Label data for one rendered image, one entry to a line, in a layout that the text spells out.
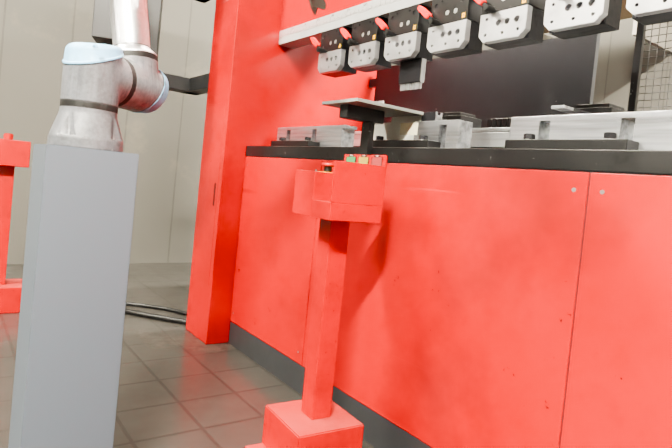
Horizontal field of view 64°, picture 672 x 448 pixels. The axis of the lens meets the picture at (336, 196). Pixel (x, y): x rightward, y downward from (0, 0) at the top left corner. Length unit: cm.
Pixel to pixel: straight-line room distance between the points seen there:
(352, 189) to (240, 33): 125
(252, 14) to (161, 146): 204
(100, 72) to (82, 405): 70
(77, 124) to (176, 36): 323
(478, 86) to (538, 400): 135
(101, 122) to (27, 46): 294
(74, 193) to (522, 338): 100
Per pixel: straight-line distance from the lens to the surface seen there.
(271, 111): 247
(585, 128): 137
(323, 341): 149
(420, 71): 178
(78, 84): 126
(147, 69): 138
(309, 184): 143
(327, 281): 145
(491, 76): 226
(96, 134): 124
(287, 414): 158
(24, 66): 415
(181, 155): 436
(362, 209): 139
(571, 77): 205
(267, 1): 254
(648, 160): 117
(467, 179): 139
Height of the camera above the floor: 76
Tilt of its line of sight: 2 degrees down
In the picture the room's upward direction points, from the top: 6 degrees clockwise
